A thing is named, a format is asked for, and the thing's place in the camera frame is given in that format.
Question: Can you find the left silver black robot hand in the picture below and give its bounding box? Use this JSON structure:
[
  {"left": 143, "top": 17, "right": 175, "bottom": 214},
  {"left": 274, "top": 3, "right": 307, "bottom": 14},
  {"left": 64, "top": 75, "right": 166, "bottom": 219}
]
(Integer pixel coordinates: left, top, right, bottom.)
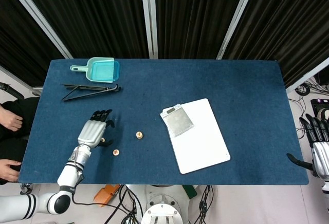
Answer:
[{"left": 77, "top": 109, "right": 115, "bottom": 149}]

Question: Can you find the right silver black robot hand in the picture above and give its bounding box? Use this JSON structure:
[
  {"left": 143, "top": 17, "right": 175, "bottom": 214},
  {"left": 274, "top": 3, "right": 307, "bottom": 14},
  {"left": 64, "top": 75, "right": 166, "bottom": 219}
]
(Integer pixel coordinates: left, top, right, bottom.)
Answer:
[{"left": 286, "top": 114, "right": 329, "bottom": 178}]

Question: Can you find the bystander bare hand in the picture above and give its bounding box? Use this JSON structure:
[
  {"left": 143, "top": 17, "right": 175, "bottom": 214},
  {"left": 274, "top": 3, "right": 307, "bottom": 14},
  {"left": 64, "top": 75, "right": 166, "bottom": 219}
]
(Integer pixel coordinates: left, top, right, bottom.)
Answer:
[
  {"left": 0, "top": 159, "right": 23, "bottom": 183},
  {"left": 0, "top": 104, "right": 23, "bottom": 132}
]

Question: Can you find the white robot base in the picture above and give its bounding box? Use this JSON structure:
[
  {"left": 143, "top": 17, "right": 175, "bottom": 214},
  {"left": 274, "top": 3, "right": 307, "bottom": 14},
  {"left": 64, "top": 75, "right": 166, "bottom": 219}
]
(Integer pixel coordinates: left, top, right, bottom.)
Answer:
[{"left": 140, "top": 184, "right": 191, "bottom": 224}]

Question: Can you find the bystander black clothing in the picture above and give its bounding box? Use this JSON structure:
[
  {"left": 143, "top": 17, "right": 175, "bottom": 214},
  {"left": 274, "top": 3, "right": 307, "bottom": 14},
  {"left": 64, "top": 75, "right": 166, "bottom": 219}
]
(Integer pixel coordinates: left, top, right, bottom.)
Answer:
[{"left": 0, "top": 97, "right": 41, "bottom": 185}]

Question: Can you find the grey caster wheel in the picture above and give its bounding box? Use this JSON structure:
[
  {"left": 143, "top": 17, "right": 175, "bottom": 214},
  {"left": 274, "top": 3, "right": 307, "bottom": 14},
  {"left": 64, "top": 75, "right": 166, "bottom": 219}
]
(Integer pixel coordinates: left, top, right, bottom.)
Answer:
[{"left": 20, "top": 182, "right": 33, "bottom": 196}]

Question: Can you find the black chair armrest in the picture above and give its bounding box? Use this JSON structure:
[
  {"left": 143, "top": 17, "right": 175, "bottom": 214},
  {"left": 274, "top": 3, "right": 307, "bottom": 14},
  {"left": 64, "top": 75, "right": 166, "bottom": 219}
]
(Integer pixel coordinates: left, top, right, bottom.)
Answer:
[{"left": 0, "top": 82, "right": 26, "bottom": 100}]

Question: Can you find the black folding stand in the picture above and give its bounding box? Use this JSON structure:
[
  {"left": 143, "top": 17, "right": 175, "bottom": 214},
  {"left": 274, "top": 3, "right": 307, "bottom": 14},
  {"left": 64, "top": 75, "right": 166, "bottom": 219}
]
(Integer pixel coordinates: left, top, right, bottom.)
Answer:
[{"left": 61, "top": 84, "right": 122, "bottom": 102}]

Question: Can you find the black device box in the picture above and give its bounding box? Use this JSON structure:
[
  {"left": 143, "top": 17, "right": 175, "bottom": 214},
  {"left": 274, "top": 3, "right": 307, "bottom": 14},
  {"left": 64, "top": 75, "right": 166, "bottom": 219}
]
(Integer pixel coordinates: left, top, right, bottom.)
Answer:
[{"left": 310, "top": 98, "right": 329, "bottom": 122}]

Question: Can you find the blue translucent plastic tray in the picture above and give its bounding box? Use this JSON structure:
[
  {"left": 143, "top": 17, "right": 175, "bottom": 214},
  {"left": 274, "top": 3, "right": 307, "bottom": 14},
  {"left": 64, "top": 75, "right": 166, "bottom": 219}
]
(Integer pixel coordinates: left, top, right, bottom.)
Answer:
[{"left": 90, "top": 60, "right": 121, "bottom": 82}]

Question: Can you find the orange plastic object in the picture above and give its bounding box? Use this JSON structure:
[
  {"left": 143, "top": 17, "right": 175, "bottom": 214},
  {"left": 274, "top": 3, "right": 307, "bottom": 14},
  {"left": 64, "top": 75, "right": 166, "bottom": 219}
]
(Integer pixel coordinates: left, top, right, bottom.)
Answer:
[{"left": 94, "top": 184, "right": 121, "bottom": 208}]

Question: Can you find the mint green plastic dustpan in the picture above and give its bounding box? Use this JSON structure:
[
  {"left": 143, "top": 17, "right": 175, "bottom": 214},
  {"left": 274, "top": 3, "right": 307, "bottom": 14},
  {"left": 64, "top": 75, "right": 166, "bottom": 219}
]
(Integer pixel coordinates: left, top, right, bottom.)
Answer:
[{"left": 69, "top": 57, "right": 115, "bottom": 84}]

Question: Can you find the black pleated curtain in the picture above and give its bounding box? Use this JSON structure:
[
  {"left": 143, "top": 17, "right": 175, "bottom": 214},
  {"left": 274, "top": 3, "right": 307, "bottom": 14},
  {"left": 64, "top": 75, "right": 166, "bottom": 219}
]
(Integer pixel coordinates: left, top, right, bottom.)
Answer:
[
  {"left": 16, "top": 0, "right": 150, "bottom": 60},
  {"left": 153, "top": 0, "right": 249, "bottom": 60},
  {"left": 223, "top": 0, "right": 329, "bottom": 88},
  {"left": 0, "top": 0, "right": 65, "bottom": 87}
]

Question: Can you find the silver digital kitchen scale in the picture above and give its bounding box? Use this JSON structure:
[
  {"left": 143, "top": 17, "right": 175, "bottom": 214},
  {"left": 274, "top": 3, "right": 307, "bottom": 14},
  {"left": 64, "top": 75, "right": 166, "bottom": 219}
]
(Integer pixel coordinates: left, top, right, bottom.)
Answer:
[{"left": 160, "top": 103, "right": 195, "bottom": 138}]

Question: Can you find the blue felt table cover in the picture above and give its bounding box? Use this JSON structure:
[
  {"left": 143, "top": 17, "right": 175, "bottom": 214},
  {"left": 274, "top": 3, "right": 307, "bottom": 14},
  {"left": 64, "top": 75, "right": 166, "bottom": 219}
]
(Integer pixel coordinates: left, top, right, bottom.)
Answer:
[{"left": 18, "top": 59, "right": 309, "bottom": 186}]

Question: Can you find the white board with black rim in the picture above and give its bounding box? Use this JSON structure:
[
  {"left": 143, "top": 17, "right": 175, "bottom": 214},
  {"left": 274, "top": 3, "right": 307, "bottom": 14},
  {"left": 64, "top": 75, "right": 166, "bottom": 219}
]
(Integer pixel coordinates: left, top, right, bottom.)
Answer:
[{"left": 168, "top": 98, "right": 231, "bottom": 175}]

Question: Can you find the dark green object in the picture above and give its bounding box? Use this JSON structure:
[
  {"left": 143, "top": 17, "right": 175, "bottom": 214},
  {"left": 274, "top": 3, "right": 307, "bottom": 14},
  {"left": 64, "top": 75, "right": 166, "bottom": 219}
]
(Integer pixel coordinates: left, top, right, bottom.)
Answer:
[{"left": 182, "top": 185, "right": 198, "bottom": 199}]

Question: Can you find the white metal frame post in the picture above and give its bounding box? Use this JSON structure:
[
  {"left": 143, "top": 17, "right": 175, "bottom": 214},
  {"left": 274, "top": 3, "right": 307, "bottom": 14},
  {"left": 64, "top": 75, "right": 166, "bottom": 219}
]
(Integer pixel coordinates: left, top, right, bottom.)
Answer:
[
  {"left": 216, "top": 0, "right": 260, "bottom": 60},
  {"left": 286, "top": 57, "right": 329, "bottom": 92},
  {"left": 1, "top": 0, "right": 75, "bottom": 60},
  {"left": 0, "top": 66, "right": 44, "bottom": 96},
  {"left": 140, "top": 0, "right": 159, "bottom": 59}
]

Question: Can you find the black floor cable bundle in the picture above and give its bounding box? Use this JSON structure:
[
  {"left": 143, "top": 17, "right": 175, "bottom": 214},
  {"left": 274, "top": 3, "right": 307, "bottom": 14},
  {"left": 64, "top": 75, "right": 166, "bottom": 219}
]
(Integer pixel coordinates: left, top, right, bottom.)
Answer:
[
  {"left": 102, "top": 184, "right": 144, "bottom": 224},
  {"left": 197, "top": 184, "right": 214, "bottom": 224},
  {"left": 295, "top": 77, "right": 329, "bottom": 98}
]

